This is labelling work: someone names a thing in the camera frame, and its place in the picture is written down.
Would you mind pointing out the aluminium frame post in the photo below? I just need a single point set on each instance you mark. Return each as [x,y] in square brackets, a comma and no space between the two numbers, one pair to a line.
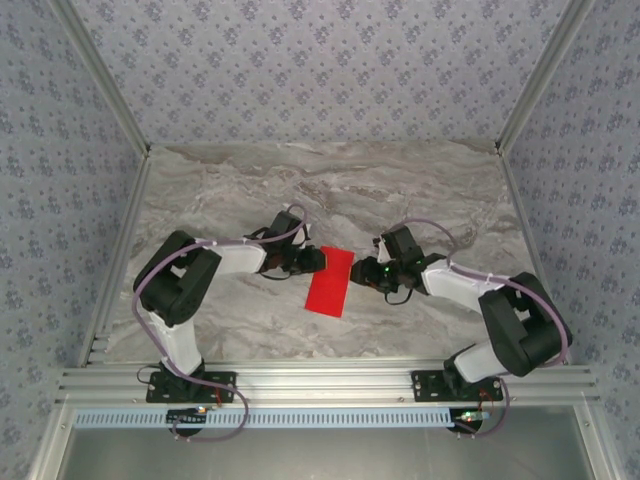
[541,75]
[104,75]

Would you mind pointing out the long aluminium mounting rail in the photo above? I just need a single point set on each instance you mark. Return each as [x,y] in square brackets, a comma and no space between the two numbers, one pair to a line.
[325,382]

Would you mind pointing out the grey sheet metal tray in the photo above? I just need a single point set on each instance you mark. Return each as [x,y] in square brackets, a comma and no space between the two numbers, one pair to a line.
[320,457]

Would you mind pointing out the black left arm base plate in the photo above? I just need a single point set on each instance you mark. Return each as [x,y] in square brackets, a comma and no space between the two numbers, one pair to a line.
[165,392]

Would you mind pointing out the red square cloth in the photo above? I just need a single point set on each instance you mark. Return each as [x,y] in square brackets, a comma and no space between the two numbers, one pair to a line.
[330,285]

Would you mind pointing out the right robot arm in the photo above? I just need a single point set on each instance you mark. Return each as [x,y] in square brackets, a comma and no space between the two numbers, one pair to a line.
[520,330]

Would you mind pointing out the aluminium table side rail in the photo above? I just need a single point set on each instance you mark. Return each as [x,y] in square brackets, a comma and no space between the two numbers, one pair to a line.
[521,210]
[121,250]

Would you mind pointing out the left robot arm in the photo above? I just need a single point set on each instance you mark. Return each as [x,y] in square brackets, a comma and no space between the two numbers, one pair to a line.
[175,285]

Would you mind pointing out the small circuit board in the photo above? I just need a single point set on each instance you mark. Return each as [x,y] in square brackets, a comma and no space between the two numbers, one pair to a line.
[187,415]
[470,416]

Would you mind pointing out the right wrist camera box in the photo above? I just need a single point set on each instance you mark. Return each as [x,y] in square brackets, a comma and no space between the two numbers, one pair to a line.
[384,250]

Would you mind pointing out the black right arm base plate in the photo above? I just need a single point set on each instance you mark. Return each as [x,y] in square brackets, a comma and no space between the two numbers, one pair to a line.
[427,387]

